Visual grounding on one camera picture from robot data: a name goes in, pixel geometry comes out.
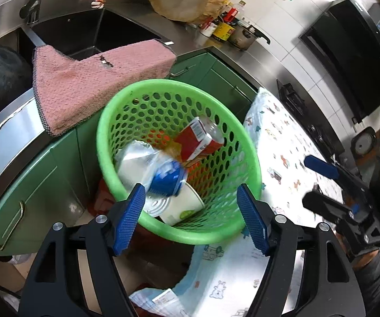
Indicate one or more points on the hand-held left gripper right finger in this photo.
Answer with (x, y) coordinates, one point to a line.
(252, 218)

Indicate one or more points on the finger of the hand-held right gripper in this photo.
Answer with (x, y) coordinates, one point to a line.
(322, 166)
(325, 206)

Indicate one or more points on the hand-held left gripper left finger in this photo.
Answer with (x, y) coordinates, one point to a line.
(128, 218)

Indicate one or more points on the white plastic bag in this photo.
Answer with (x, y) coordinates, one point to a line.
(133, 165)

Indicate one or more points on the white paper cup green leaf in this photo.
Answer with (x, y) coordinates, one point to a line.
(190, 204)

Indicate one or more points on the green plastic basket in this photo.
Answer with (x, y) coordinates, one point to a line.
(163, 87)

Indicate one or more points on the person's right forearm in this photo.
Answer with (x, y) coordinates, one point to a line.
(373, 284)

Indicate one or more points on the person's right hand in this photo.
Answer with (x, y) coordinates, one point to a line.
(364, 259)

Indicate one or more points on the printed white tablecloth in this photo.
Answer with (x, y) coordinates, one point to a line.
(289, 138)

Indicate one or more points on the black rice cooker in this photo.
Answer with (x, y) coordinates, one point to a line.
(363, 143)

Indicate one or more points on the black gas stove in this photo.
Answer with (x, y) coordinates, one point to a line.
(295, 102)

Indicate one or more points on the green kitchen cabinet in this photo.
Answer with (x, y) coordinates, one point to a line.
(54, 178)

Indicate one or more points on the black range hood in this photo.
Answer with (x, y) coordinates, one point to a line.
(351, 56)

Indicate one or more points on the pink towel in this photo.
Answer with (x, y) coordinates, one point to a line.
(87, 82)

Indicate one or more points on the steel pressure cooker pot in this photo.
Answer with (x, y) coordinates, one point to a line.
(242, 38)

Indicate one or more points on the yellow condiment tin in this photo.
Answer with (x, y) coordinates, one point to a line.
(223, 33)

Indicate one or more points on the white jar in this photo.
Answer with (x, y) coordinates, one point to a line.
(201, 39)

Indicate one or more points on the clear oil bottle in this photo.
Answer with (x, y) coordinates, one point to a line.
(239, 8)

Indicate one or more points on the steel sink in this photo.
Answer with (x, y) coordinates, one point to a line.
(117, 29)

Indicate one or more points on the red white figurine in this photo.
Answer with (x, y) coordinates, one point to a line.
(98, 0)

